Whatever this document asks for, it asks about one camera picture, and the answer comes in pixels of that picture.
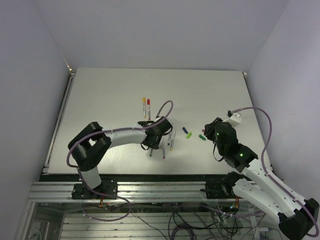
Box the red marker pen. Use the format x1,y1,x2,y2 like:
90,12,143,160
147,104,151,120

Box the yellow marker pen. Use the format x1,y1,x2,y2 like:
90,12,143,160
142,97,147,118

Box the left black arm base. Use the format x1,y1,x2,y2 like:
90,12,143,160
71,181,118,200

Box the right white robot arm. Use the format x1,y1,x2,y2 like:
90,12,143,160
204,113,320,240

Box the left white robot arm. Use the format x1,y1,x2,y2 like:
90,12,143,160
67,116,173,199

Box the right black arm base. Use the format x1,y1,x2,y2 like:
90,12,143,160
200,171,244,199

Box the pink marker pen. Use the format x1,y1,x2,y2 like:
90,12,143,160
162,138,166,159

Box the white marker pen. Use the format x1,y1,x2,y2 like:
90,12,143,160
167,128,174,146

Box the orange marker pen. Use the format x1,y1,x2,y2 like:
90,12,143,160
170,129,176,151

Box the light green pen cap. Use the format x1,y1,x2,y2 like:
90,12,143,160
186,132,192,139

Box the aluminium frame rail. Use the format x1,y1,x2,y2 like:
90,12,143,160
27,181,235,204

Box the aluminium table edge rail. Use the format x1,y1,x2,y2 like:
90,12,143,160
41,69,77,175

